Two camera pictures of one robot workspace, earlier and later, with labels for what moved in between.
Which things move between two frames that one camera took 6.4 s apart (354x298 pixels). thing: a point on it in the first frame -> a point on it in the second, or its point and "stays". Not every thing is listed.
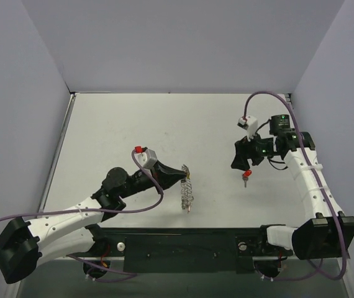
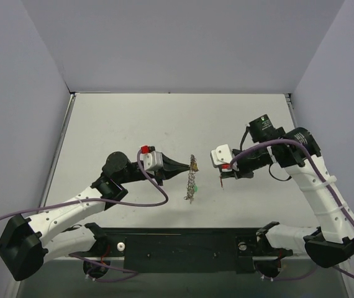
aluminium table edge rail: (288, 98) stays
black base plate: (150, 249) stays
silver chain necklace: (187, 195) -> (192, 179)
